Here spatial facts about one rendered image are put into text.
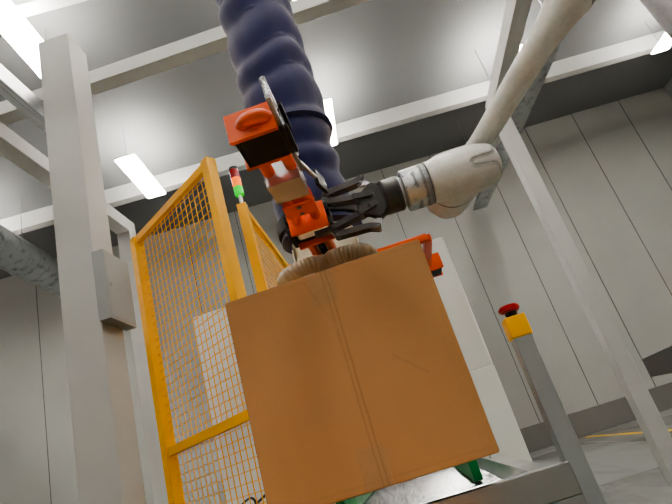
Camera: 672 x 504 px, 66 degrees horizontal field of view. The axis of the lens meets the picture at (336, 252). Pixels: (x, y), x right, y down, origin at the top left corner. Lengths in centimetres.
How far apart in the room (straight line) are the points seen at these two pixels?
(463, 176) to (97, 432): 160
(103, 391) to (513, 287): 932
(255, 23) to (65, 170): 126
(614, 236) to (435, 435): 1096
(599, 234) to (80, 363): 1055
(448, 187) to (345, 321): 34
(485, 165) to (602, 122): 1199
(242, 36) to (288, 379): 105
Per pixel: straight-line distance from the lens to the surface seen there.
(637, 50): 1154
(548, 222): 442
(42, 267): 966
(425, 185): 107
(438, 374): 95
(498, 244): 1101
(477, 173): 109
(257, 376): 100
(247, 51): 164
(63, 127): 273
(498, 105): 126
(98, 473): 214
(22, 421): 1201
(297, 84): 152
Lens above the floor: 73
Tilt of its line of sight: 21 degrees up
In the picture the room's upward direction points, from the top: 17 degrees counter-clockwise
